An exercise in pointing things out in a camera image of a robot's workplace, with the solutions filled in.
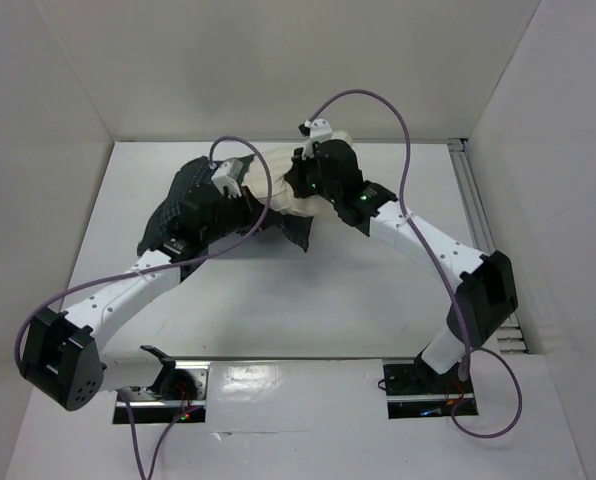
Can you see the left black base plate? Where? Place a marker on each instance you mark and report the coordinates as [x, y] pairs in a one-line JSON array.
[[179, 394]]

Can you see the cream white pillow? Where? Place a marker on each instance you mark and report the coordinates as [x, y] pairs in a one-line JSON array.
[[283, 200]]

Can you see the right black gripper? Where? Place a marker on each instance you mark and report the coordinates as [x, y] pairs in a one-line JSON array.
[[302, 173]]

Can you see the dark blue checkered pillowcase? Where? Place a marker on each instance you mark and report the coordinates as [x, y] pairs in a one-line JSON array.
[[184, 215]]

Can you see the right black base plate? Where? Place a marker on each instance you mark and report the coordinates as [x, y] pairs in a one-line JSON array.
[[414, 393]]

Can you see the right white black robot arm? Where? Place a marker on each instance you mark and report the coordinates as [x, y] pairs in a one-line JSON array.
[[481, 286]]

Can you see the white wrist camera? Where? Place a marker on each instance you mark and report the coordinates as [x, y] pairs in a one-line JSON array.
[[227, 178], [313, 132]]

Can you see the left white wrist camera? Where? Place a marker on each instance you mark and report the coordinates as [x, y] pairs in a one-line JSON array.
[[227, 178]]

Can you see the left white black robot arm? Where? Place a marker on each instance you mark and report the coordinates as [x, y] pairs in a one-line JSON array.
[[60, 352]]

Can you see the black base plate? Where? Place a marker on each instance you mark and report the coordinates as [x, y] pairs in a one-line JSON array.
[[179, 394], [414, 393]]

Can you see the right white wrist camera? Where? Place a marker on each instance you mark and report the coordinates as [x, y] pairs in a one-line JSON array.
[[313, 132]]

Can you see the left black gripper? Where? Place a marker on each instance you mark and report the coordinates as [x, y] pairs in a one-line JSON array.
[[249, 205]]

